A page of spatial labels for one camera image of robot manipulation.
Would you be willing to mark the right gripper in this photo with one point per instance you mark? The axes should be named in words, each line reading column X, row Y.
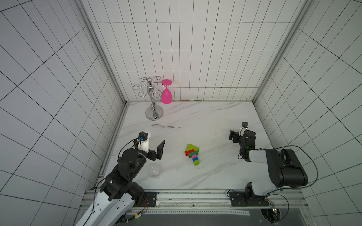
column 237, row 137

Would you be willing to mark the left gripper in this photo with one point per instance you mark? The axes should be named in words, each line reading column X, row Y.
column 153, row 156

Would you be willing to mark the red lego brick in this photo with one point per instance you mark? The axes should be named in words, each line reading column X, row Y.
column 189, row 152

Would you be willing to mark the small lime lego brick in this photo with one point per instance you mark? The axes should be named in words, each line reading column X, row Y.
column 190, row 147

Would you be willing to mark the long lime lego brick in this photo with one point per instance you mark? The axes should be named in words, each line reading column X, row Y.
column 195, row 149

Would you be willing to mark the dark green lego brick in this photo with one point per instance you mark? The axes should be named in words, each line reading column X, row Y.
column 193, row 153

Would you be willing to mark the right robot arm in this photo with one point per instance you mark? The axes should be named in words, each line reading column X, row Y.
column 284, row 169

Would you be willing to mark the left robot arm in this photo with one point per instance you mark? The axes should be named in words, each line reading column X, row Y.
column 119, row 199

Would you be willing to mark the clear glass cup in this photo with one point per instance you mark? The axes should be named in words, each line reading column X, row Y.
column 155, row 170

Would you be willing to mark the silver glass holder stand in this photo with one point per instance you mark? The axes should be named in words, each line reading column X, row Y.
column 148, row 88

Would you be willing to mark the pink plastic wine glass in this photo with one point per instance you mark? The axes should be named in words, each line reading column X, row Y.
column 166, row 95

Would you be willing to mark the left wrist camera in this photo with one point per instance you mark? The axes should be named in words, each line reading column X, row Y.
column 143, row 141

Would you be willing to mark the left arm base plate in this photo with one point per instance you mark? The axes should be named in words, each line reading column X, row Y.
column 146, row 199

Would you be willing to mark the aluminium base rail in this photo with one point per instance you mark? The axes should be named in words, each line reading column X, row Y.
column 217, row 202

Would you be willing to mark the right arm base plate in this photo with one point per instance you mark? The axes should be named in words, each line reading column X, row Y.
column 241, row 199

